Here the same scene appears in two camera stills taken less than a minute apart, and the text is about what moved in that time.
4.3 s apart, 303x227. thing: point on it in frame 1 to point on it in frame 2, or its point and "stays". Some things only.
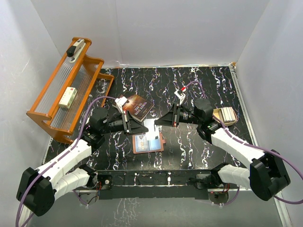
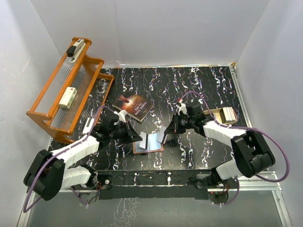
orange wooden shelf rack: x=69 y=94 stays
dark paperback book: x=138 y=108 stays
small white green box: x=68 y=97 stays
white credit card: x=153 y=133 to x=142 y=144
